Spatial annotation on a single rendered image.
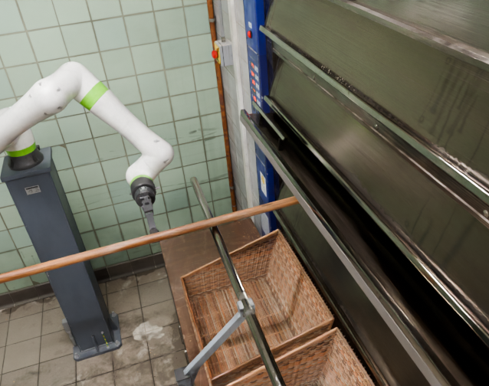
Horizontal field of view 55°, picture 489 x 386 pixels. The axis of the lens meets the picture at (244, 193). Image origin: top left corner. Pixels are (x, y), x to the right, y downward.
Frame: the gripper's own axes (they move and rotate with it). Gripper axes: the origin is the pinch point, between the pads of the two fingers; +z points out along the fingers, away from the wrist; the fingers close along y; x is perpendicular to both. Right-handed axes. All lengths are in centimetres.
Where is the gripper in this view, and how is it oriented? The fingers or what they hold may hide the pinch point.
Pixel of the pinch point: (152, 224)
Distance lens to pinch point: 169.1
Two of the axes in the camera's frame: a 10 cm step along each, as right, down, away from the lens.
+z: 3.0, 5.2, -8.0
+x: -9.5, 2.3, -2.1
